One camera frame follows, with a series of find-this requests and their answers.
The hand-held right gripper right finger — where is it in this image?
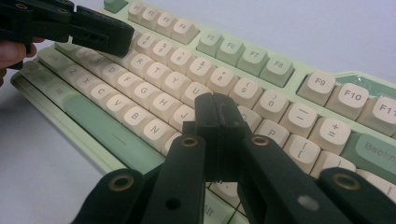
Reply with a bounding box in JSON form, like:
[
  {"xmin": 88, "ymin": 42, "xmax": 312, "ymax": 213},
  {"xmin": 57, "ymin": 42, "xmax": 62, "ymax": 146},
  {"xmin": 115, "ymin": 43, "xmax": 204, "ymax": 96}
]
[{"xmin": 214, "ymin": 92, "xmax": 252, "ymax": 182}]

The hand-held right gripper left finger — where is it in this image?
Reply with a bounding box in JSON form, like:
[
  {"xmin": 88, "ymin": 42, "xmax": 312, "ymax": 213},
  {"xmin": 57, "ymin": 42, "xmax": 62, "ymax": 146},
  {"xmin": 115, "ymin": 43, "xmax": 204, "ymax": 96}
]
[{"xmin": 194, "ymin": 92, "xmax": 223, "ymax": 182}]

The pale green keyboard with cream keys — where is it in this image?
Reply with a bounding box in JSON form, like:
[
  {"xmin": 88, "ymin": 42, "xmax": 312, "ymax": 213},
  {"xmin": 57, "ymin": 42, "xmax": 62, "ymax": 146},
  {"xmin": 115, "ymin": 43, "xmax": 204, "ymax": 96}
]
[{"xmin": 10, "ymin": 0, "xmax": 396, "ymax": 224}]

